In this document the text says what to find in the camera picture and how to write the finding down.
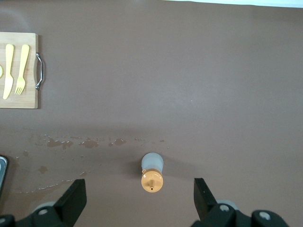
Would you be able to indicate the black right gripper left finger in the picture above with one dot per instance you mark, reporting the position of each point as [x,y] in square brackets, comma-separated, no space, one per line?
[68,203]

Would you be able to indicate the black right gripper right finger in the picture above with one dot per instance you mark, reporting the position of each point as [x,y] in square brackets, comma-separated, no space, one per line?
[206,203]

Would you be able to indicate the squeeze bottle with orange cap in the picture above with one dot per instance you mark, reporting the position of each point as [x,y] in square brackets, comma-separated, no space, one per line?
[152,179]

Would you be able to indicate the silver digital kitchen scale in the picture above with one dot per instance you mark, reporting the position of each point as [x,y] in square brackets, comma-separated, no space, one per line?
[2,175]

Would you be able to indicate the yellow plastic fork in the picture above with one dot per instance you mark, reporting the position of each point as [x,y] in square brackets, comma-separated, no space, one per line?
[22,66]

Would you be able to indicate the yellow plastic knife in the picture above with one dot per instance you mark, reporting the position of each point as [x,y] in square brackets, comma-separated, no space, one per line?
[9,71]

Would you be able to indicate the dried lemon slice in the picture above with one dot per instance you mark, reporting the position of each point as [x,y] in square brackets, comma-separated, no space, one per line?
[1,71]

